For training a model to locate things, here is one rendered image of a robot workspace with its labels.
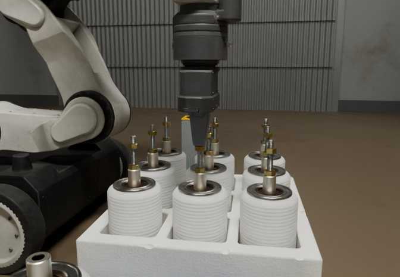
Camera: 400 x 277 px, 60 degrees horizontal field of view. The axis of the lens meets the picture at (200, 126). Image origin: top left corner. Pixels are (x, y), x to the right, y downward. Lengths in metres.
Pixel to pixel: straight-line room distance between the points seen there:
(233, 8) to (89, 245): 0.44
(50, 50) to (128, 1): 3.07
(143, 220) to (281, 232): 0.23
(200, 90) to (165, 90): 3.33
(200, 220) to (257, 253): 0.10
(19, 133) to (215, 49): 0.71
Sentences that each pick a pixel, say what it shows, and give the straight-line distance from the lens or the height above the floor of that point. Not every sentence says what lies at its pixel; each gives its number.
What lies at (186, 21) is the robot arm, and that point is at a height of 0.53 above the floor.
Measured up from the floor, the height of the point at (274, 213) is 0.23.
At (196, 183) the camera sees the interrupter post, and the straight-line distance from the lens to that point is 0.60.
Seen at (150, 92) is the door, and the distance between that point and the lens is 3.90.
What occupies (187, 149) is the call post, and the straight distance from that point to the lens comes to 0.98.
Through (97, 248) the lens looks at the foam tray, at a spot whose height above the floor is 0.17.
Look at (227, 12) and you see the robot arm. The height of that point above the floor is 0.54.
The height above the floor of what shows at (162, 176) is 0.24.
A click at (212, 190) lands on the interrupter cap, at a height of 0.25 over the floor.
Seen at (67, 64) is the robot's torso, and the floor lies 0.47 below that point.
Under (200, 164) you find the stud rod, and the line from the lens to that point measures 0.59.
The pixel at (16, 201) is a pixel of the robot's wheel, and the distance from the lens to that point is 0.85.
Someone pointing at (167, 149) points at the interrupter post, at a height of 0.26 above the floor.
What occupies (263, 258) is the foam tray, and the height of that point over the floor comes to 0.17.
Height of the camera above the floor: 0.46
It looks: 10 degrees down
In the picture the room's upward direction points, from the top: straight up
